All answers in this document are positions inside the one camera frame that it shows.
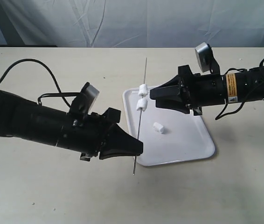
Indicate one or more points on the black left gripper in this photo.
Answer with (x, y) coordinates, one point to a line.
(98, 134)

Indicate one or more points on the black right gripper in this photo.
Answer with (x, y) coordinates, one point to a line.
(198, 91)

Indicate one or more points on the white marshmallow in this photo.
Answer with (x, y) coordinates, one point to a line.
(143, 90)
(158, 127)
(141, 104)

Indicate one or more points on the thin metal skewer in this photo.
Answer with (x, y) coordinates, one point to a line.
(139, 123)

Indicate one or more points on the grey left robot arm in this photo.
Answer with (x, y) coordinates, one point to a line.
(25, 119)

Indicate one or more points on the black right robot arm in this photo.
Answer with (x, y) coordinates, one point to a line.
(242, 86)

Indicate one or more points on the white plastic tray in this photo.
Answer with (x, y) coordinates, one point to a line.
(185, 137)

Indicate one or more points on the white backdrop cloth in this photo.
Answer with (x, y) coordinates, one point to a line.
(132, 23)

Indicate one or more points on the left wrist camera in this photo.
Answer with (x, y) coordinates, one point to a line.
(84, 101)

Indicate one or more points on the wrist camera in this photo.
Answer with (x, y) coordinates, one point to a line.
(84, 101)
(205, 58)

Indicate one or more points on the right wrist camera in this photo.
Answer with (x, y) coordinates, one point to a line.
(205, 58)

